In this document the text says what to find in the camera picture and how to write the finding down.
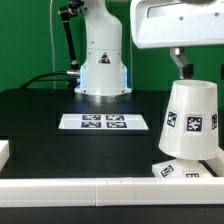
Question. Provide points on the white marker sheet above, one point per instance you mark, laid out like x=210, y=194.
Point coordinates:
x=102, y=122

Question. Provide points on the white lamp shade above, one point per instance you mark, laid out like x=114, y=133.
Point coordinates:
x=190, y=129

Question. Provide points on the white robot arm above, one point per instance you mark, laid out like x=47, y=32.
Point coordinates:
x=103, y=75

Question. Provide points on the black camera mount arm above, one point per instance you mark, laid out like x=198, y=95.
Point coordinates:
x=66, y=13

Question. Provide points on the white left fence bar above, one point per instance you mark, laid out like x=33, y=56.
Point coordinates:
x=4, y=152

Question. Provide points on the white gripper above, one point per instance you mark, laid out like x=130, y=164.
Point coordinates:
x=177, y=24

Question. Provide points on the white lamp base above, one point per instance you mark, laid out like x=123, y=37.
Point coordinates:
x=180, y=168

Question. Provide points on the white front fence bar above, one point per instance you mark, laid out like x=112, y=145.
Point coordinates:
x=110, y=192

